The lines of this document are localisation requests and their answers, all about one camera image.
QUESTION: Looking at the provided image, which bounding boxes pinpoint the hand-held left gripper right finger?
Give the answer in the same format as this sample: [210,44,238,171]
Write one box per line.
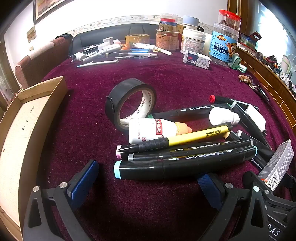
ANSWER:
[196,173,270,241]

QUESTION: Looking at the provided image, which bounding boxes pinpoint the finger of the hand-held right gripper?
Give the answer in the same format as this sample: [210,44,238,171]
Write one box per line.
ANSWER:
[283,173,296,189]
[243,171,274,200]

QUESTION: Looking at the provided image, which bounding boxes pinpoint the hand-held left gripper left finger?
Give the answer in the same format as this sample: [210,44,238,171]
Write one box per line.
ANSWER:
[23,159,100,241]

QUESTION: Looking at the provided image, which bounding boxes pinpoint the grey packet red base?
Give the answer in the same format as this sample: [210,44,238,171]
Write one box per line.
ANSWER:
[257,139,295,192]

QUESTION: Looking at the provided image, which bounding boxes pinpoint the black marker cyan ends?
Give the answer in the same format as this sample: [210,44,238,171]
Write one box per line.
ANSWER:
[114,146,258,180]

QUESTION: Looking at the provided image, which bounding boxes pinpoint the black marker grey ends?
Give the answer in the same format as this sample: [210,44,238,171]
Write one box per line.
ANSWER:
[128,138,253,161]

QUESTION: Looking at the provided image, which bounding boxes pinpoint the black marker pink ends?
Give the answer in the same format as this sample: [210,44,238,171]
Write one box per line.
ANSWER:
[116,145,130,160]

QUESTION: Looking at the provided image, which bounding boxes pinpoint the yellow pen black grip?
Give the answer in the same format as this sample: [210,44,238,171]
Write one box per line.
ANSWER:
[119,122,233,153]

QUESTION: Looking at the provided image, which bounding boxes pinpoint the black marker pale green band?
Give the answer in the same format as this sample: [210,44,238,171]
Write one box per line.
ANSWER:
[231,100,273,151]

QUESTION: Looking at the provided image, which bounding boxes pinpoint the brown cardboard box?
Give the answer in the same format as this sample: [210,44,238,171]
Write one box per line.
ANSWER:
[0,76,68,232]

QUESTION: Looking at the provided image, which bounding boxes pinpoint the black marker green ends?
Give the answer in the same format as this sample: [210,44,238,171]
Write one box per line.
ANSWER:
[148,104,216,121]

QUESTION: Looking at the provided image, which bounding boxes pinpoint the black marker red ends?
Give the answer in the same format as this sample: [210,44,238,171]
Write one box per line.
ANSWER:
[209,95,235,108]

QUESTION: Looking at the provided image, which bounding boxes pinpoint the white eraser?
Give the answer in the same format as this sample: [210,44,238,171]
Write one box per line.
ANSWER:
[245,104,267,132]

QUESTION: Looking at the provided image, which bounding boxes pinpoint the small white bottle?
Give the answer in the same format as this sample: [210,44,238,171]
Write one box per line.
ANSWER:
[209,107,241,126]

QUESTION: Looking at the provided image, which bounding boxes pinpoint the white glue bottle orange cap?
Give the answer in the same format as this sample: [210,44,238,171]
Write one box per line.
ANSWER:
[129,118,192,144]

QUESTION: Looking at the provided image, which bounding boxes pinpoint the bunch of keys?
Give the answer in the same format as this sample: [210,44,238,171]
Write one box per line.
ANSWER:
[249,84,270,103]

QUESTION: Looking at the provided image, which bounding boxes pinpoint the black tape roll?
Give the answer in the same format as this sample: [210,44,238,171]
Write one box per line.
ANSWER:
[105,78,157,133]

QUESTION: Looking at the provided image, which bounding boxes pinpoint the long white pen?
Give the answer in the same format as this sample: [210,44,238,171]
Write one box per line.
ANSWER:
[77,60,119,68]

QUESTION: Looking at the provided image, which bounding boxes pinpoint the small white carton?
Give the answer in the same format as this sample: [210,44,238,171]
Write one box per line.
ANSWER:
[183,51,212,69]

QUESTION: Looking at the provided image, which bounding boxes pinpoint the brown armchair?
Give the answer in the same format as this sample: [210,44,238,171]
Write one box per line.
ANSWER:
[15,37,73,90]

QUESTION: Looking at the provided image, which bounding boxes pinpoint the clear jar blue label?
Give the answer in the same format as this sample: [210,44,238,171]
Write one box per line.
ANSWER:
[209,22,240,66]

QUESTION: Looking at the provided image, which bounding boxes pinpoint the black leather sofa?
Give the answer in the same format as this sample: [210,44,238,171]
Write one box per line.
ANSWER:
[69,23,160,58]

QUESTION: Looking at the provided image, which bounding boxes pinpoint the white plastic jar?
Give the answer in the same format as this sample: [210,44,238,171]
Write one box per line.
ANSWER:
[180,28,206,54]

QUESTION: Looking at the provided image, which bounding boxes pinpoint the white tube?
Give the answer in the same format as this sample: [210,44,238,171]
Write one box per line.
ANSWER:
[134,43,158,50]

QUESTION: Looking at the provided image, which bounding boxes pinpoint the orange label jar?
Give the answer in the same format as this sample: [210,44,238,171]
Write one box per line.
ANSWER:
[156,29,179,51]

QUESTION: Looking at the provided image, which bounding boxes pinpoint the yellow packing tape roll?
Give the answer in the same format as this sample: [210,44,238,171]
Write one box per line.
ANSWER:
[125,34,150,45]

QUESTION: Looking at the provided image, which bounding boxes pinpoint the grey blue tape roll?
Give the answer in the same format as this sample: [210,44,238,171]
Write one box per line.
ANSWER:
[183,15,199,29]

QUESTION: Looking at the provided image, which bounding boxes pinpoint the clear jar blue red lid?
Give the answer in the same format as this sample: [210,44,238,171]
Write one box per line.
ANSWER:
[159,13,179,30]

